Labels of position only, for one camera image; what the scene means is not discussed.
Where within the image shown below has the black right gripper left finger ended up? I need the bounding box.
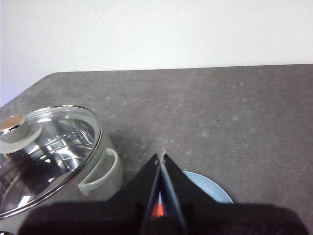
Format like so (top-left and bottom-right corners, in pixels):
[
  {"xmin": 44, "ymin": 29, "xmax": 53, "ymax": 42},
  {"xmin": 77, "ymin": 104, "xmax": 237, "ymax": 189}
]
[{"xmin": 18, "ymin": 153, "xmax": 162, "ymax": 235}]

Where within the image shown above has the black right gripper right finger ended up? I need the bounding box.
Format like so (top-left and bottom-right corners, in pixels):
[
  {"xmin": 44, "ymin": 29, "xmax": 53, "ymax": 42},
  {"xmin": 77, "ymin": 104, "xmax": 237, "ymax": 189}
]
[{"xmin": 161, "ymin": 152, "xmax": 309, "ymax": 235}]

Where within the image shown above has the glass lid with green knob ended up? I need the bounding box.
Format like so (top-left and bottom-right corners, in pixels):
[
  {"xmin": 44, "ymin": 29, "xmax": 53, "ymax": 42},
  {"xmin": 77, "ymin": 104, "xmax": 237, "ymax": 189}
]
[{"xmin": 0, "ymin": 105, "xmax": 102, "ymax": 219}]

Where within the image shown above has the pale green electric steamer pot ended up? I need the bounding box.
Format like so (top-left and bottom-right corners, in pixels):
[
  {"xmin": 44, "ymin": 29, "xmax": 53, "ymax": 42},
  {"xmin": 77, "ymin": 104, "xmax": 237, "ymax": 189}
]
[{"xmin": 0, "ymin": 132, "xmax": 124, "ymax": 235}]

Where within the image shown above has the blue plate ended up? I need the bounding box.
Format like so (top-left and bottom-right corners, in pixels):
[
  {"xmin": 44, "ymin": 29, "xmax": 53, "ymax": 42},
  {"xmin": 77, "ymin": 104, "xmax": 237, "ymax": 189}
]
[{"xmin": 157, "ymin": 170, "xmax": 234, "ymax": 206}]

